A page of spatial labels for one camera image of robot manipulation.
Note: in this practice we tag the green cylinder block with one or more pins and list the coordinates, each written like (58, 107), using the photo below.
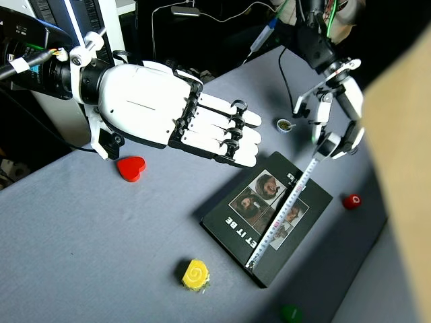
(292, 314)

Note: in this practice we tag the yellow swirl cake toy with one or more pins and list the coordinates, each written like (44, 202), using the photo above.
(195, 274)

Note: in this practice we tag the grey power adapter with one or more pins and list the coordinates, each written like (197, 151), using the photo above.
(185, 10)

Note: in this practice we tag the grey tape measure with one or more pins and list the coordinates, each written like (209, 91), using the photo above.
(286, 207)

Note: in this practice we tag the black Beatles book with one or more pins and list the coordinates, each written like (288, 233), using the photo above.
(232, 235)

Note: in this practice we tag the grey table cloth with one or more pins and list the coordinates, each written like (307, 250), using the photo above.
(84, 235)

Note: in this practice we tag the small bowl with spoon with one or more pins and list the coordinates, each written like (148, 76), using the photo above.
(284, 125)

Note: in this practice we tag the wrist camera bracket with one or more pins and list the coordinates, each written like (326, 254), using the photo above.
(302, 110)
(107, 143)

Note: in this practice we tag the red cylinder block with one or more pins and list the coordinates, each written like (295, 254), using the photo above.
(352, 202)

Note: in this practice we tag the beige wooden board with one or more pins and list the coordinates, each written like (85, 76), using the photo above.
(404, 151)

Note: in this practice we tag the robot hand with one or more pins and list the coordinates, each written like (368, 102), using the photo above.
(353, 97)
(141, 101)

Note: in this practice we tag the red heart block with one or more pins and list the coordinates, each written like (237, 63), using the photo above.
(130, 168)

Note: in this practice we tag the white USB dongle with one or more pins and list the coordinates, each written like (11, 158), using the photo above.
(262, 36)

